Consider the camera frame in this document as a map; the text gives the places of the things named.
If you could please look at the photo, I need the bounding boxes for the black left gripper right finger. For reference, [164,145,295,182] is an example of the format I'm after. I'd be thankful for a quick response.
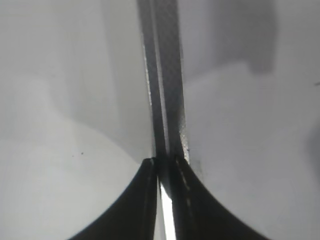
[169,156,266,240]

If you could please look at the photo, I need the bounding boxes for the white board with grey frame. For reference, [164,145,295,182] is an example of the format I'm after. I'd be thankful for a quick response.
[137,0,320,240]

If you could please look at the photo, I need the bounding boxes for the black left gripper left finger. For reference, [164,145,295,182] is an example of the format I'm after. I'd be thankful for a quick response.
[71,158,158,240]

